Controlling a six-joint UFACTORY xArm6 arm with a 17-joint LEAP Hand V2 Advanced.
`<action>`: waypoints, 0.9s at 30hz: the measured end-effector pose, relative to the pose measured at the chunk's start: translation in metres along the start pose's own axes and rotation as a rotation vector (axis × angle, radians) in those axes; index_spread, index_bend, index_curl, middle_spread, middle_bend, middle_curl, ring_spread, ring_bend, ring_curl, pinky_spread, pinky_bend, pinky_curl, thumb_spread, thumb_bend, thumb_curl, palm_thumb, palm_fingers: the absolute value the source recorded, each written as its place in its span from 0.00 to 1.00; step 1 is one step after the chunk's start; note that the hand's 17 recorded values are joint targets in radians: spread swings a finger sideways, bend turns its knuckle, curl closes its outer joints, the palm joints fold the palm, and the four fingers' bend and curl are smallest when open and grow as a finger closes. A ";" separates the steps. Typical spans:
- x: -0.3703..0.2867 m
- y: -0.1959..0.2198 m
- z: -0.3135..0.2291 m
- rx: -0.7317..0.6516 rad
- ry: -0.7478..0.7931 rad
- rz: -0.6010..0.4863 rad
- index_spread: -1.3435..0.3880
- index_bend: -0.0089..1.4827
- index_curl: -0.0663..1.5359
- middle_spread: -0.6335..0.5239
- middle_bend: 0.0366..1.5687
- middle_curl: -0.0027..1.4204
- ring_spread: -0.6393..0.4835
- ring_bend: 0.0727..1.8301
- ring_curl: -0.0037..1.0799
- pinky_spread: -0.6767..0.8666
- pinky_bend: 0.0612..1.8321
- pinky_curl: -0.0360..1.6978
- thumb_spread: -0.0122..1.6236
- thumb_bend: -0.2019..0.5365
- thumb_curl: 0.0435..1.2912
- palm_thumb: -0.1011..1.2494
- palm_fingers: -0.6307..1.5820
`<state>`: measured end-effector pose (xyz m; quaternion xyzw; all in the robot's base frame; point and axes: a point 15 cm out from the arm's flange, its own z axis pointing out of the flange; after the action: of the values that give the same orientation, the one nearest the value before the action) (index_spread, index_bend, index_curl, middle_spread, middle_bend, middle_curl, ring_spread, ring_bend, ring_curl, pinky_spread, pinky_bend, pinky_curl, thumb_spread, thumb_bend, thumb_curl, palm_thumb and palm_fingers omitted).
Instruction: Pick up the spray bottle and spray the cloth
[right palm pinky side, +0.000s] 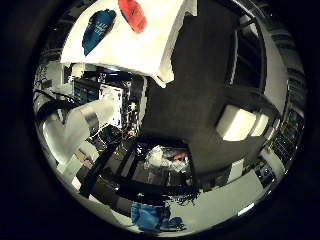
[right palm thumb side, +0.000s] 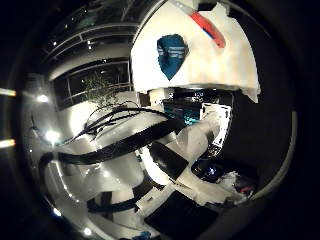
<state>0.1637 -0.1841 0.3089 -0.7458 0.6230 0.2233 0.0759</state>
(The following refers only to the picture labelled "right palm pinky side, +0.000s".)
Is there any white tablecloth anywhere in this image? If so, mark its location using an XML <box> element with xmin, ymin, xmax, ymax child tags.
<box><xmin>59</xmin><ymin>0</ymin><xmax>198</xmax><ymax>89</ymax></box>

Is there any red spray bottle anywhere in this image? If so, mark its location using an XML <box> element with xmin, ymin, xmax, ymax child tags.
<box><xmin>118</xmin><ymin>0</ymin><xmax>148</xmax><ymax>34</ymax></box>

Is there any clear plastic bag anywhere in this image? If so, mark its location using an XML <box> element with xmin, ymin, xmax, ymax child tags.
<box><xmin>143</xmin><ymin>144</ymin><xmax>192</xmax><ymax>178</ymax></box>

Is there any blue cloth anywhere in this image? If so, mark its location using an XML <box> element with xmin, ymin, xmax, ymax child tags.
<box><xmin>81</xmin><ymin>9</ymin><xmax>118</xmax><ymax>57</ymax></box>

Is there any person in blue jeans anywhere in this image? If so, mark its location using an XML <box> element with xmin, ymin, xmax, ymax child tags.
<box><xmin>130</xmin><ymin>199</ymin><xmax>187</xmax><ymax>233</ymax></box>

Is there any black metal frame cart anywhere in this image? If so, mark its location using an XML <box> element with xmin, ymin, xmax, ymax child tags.
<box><xmin>79</xmin><ymin>134</ymin><xmax>201</xmax><ymax>202</ymax></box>

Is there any dark computer monitor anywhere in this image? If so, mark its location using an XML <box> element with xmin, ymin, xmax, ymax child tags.
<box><xmin>72</xmin><ymin>79</ymin><xmax>101</xmax><ymax>105</ymax></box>

